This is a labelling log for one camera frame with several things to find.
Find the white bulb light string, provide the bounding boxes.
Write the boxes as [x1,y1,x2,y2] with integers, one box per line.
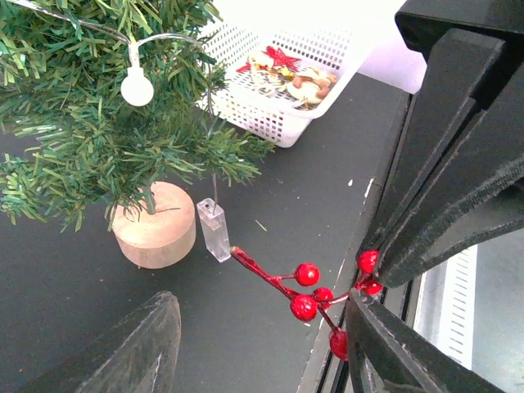
[7,0,220,214]

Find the white slotted cable duct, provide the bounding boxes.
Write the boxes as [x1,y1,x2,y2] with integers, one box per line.
[437,245,477,370]

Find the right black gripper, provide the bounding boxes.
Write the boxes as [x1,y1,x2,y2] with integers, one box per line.
[395,0,523,60]

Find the wooden tree base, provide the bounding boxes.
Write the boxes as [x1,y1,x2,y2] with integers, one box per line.
[112,182,196,269]

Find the red star ornament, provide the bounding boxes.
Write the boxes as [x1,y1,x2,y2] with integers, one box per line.
[236,46,300,76]

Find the red berry sprig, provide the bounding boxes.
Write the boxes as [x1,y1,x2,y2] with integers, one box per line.
[229,245,384,362]

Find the white perforated plastic basket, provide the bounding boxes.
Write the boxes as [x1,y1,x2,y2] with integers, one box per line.
[199,22,371,148]

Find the clear battery box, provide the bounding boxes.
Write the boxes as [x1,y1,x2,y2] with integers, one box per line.
[196,198,231,263]

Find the beige figurine ornament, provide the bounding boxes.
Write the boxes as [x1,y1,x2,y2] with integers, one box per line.
[286,67,337,105]

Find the small green christmas tree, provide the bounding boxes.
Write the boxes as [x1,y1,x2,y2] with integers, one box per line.
[1,1,273,228]

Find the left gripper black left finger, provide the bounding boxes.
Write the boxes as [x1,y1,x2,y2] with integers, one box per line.
[20,291,181,392]

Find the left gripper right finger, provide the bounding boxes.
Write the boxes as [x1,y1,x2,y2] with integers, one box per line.
[346,289,501,392]

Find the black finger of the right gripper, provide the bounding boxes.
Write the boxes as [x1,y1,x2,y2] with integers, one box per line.
[368,29,523,287]

